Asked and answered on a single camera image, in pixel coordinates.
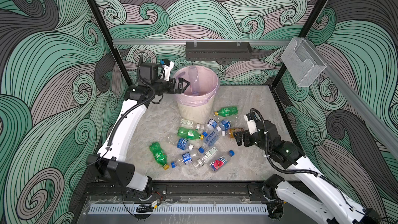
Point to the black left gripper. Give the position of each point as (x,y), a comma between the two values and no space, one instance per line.
(173,89)

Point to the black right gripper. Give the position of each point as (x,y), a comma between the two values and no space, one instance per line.
(246,135)

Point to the orange red label bottle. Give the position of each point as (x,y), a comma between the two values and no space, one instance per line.
(231,132)

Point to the clear bottle without label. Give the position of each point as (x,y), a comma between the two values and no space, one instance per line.
(194,80)

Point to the pepsi label clear bottle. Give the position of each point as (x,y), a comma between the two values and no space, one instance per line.
(185,159)

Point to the clear bottle blue label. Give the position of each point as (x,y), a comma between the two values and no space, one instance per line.
(211,124)
(181,143)
(225,125)

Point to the green bottle yellow cap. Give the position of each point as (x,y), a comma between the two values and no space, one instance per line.
(159,155)
(189,134)

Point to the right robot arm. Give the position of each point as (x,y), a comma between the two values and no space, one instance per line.
(298,181)

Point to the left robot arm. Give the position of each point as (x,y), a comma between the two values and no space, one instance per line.
(109,162)

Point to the pink bin liner bag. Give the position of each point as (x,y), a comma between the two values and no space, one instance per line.
(209,84)

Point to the green bottle near bin right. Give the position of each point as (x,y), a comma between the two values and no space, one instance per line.
(227,111)

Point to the white ribbed waste bin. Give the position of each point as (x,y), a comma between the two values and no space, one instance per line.
(197,114)

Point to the soda water blue bottle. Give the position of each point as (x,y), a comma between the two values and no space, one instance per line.
(209,139)

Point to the clear bottle pink label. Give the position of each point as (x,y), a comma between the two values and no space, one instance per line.
(220,160)

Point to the clear bottle green white label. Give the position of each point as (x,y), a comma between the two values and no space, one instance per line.
(205,155)

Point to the clear square bottle green label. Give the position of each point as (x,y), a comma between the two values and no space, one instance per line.
(191,125)

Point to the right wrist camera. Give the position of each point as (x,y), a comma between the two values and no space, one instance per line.
(251,123)

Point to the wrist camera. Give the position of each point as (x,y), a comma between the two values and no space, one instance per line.
(251,123)
(167,66)

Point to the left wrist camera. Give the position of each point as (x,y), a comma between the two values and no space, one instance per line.
(167,66)

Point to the black wall tray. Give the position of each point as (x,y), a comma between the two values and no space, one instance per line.
(218,51)

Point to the aluminium back rail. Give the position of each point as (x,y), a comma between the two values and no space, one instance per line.
(157,41)

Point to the aluminium rail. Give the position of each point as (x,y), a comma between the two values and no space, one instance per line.
(157,41)
(357,84)

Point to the clear acrylic wall holder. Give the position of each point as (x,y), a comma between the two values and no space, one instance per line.
(303,61)

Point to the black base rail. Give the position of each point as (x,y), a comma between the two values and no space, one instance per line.
(176,189)

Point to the aluminium right rail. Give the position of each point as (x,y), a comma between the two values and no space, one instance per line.
(357,84)

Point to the white slotted cable duct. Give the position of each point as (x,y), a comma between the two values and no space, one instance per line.
(183,209)

